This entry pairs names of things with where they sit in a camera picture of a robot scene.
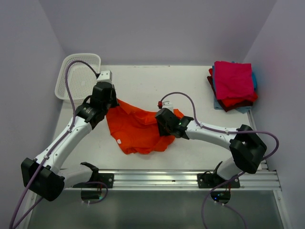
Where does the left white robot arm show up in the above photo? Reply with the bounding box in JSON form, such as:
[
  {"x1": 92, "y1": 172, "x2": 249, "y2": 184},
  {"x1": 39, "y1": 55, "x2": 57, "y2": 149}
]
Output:
[{"x1": 21, "y1": 82, "x2": 118, "y2": 201}]

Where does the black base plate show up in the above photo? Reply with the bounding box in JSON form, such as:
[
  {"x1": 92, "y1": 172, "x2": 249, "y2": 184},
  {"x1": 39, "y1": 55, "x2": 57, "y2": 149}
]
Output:
[
  {"x1": 197, "y1": 171, "x2": 241, "y2": 188},
  {"x1": 72, "y1": 172, "x2": 114, "y2": 188}
]

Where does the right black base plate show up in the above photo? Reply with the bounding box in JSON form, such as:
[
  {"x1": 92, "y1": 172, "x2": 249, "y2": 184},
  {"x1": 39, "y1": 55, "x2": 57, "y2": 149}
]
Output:
[{"x1": 197, "y1": 171, "x2": 241, "y2": 188}]

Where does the aluminium mounting rail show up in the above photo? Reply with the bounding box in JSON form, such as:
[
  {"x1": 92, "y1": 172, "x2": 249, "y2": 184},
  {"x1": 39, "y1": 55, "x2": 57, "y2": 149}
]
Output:
[{"x1": 57, "y1": 167, "x2": 281, "y2": 190}]

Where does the white plastic basket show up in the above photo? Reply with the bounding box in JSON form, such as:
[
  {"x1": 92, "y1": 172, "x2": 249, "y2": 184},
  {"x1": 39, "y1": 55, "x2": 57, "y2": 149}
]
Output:
[{"x1": 55, "y1": 53, "x2": 101, "y2": 104}]

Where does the orange t shirt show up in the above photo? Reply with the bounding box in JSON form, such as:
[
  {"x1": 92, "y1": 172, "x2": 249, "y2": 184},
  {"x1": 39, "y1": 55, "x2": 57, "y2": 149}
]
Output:
[{"x1": 106, "y1": 100, "x2": 175, "y2": 155}]

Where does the magenta folded t shirt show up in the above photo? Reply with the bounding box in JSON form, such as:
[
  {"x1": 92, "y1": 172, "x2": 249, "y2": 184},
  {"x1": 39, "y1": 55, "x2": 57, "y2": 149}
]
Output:
[{"x1": 213, "y1": 61, "x2": 254, "y2": 100}]

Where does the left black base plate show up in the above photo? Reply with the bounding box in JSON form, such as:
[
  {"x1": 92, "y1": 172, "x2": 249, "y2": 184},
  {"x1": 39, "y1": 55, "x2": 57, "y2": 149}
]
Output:
[{"x1": 72, "y1": 172, "x2": 114, "y2": 188}]

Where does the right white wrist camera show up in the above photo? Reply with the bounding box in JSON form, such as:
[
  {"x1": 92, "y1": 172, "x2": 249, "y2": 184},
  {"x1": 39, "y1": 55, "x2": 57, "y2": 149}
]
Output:
[{"x1": 158, "y1": 101, "x2": 173, "y2": 112}]

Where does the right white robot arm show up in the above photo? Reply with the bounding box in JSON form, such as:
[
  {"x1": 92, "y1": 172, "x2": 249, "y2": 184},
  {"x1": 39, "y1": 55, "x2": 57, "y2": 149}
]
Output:
[{"x1": 155, "y1": 108, "x2": 267, "y2": 187}]

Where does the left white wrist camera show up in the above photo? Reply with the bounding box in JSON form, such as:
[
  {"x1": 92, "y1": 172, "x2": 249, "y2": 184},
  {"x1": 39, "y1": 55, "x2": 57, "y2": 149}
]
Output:
[{"x1": 96, "y1": 70, "x2": 112, "y2": 84}]

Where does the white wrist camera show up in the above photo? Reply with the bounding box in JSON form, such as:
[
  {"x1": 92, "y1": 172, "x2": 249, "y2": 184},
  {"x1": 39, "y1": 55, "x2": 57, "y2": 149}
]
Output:
[
  {"x1": 96, "y1": 70, "x2": 112, "y2": 84},
  {"x1": 158, "y1": 101, "x2": 173, "y2": 112}
]

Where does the dark red folded t shirt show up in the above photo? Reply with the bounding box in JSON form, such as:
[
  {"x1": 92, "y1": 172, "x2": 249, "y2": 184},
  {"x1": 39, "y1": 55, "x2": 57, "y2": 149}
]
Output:
[{"x1": 207, "y1": 76, "x2": 253, "y2": 114}]

